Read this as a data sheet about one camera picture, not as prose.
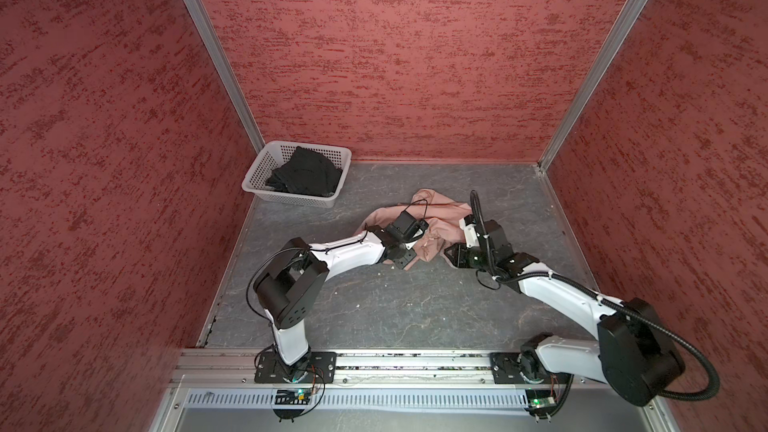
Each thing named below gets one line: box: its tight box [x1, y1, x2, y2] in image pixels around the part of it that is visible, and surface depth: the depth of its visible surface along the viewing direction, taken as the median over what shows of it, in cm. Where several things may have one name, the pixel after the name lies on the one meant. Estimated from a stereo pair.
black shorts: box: [265, 146, 343, 197], surface depth 108 cm
